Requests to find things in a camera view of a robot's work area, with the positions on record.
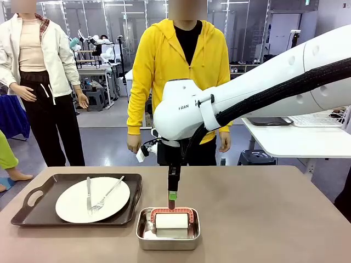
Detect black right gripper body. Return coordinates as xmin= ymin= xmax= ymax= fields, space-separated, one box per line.
xmin=157 ymin=139 xmax=190 ymax=167

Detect pink lint roller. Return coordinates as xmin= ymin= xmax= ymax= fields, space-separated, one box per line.
xmin=146 ymin=201 xmax=195 ymax=233

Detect silver fork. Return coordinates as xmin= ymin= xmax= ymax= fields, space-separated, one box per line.
xmin=92 ymin=175 xmax=126 ymax=211

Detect white round plate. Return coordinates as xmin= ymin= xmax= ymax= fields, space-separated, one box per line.
xmin=55 ymin=176 xmax=131 ymax=224

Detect person's right forearm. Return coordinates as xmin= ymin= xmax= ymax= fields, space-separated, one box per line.
xmin=127 ymin=90 xmax=150 ymax=137

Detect person's left forearm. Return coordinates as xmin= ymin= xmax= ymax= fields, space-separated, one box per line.
xmin=219 ymin=120 xmax=234 ymax=135

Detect person's right hand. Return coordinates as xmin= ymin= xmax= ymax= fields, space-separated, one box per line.
xmin=127 ymin=134 xmax=142 ymax=153

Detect person's left hand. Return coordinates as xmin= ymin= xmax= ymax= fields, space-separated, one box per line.
xmin=218 ymin=131 xmax=232 ymax=153

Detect rectangular metal tin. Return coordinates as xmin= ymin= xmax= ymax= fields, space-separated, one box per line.
xmin=136 ymin=207 xmax=201 ymax=251

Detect small white table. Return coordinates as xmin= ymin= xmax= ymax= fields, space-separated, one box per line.
xmin=124 ymin=70 xmax=135 ymax=96

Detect dark blue plastic stool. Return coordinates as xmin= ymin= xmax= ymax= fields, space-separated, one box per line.
xmin=237 ymin=150 xmax=278 ymax=166

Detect grey plastic stool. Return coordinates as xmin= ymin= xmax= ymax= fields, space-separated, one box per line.
xmin=86 ymin=89 xmax=107 ymax=112

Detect person in yellow hoodie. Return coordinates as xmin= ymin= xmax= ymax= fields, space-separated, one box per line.
xmin=127 ymin=0 xmax=234 ymax=167

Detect white workbench with wooden bars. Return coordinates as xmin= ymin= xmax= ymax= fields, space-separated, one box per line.
xmin=73 ymin=49 xmax=121 ymax=110

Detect white shoe shelf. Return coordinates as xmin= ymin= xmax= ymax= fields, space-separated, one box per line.
xmin=229 ymin=61 xmax=261 ymax=80

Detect large white table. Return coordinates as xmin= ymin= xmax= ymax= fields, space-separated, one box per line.
xmin=241 ymin=109 xmax=351 ymax=179

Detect mannequin in green trousers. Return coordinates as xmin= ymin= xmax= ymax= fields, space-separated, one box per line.
xmin=0 ymin=130 xmax=34 ymax=192

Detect blue cloth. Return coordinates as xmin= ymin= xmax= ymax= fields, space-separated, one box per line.
xmin=0 ymin=94 xmax=31 ymax=142

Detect mannequin in white jacket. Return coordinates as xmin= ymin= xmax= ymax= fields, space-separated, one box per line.
xmin=0 ymin=0 xmax=90 ymax=167

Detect black pole with white box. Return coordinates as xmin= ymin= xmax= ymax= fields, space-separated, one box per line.
xmin=290 ymin=29 xmax=302 ymax=49

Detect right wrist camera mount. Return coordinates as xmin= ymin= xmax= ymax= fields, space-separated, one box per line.
xmin=136 ymin=134 xmax=162 ymax=163

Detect black camera tripod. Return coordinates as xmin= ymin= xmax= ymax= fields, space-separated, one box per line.
xmin=117 ymin=35 xmax=129 ymax=84

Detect black braided cable sleeve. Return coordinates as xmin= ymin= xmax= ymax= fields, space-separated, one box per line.
xmin=179 ymin=56 xmax=351 ymax=165

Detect white wire dish rack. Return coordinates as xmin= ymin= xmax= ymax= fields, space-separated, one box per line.
xmin=289 ymin=105 xmax=351 ymax=128

